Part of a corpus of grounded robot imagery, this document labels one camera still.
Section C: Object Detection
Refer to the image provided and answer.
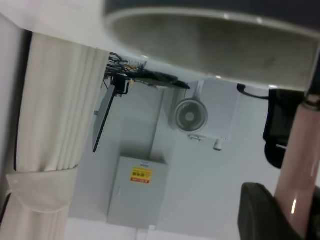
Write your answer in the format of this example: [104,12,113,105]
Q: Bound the pink handled metal spoon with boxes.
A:
[274,93,320,237]

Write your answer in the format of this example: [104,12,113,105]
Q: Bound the dark grey coffee mug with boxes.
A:
[102,0,320,95]

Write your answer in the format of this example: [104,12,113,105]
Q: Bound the black flat monitor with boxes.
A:
[92,82,118,153]

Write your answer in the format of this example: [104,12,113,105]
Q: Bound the black monitor mount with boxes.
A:
[112,73,131,98]

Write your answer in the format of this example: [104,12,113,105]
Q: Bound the white wall bracket fixture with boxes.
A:
[187,133,228,152]

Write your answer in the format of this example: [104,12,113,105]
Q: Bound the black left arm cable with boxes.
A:
[236,83,271,100]

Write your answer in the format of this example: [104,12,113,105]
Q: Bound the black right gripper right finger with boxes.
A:
[308,186,320,240]

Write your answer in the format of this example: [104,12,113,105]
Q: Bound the white pleated curtain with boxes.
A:
[0,31,111,240]

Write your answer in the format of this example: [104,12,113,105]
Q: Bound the grey metal cabinet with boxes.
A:
[107,154,169,230]

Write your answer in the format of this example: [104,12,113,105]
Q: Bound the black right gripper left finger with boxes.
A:
[237,182,310,240]

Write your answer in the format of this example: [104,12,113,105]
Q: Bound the white round fan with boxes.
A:
[174,97,209,133]

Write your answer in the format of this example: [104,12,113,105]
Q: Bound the black desk with cables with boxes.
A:
[104,51,191,90]

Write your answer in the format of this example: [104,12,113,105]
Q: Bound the yellow warning label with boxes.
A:
[130,166,153,184]

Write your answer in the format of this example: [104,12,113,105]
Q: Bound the white curtain tie band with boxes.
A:
[5,166,79,214]

